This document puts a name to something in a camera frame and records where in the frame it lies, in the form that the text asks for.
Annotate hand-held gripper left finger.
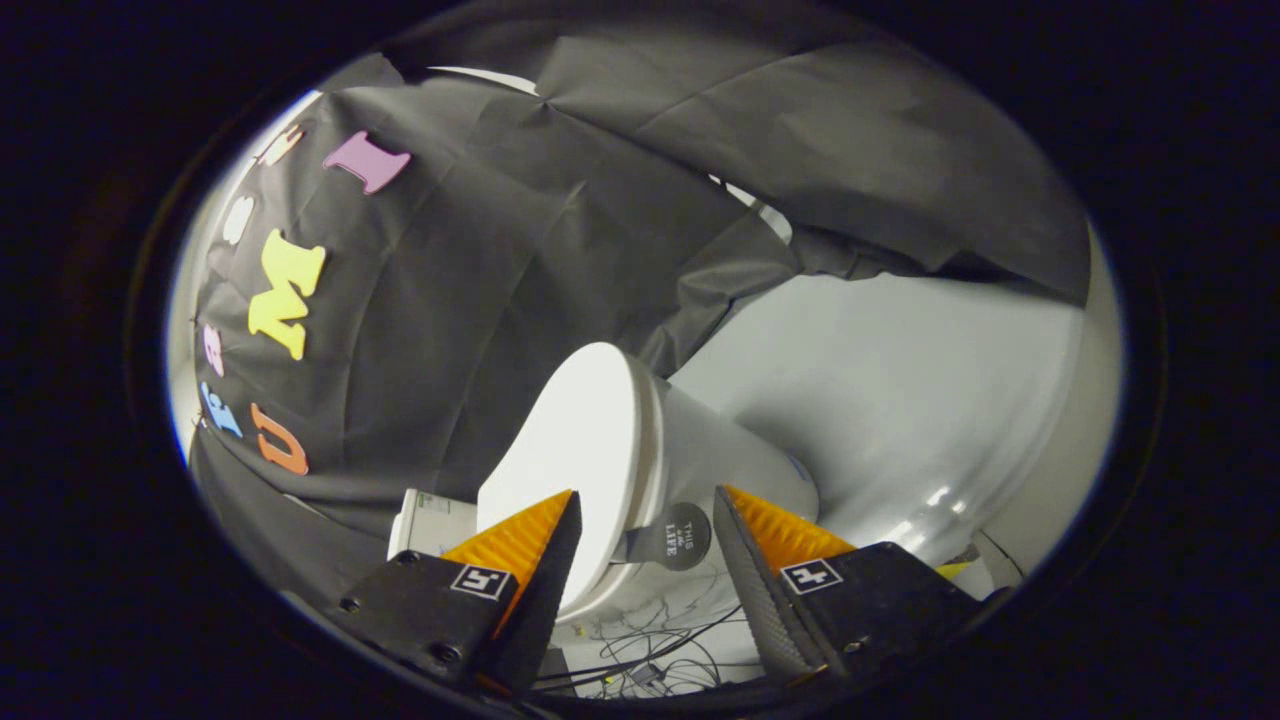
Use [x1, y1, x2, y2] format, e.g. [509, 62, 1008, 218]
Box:
[335, 490, 583, 696]

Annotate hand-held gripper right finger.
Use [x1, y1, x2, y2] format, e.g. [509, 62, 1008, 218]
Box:
[712, 486, 986, 686]

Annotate black round lid lifter tab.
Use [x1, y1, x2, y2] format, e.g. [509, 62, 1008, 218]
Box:
[612, 502, 713, 572]

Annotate white toilet tank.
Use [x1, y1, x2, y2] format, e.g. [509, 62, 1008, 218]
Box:
[388, 488, 481, 561]

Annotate white toilet seat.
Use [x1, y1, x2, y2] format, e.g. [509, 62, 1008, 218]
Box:
[622, 352, 669, 533]

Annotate black backdrop cloth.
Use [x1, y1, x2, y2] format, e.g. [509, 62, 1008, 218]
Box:
[190, 0, 1091, 613]

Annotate thin black floor cables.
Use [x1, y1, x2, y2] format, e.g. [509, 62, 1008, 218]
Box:
[530, 590, 763, 697]

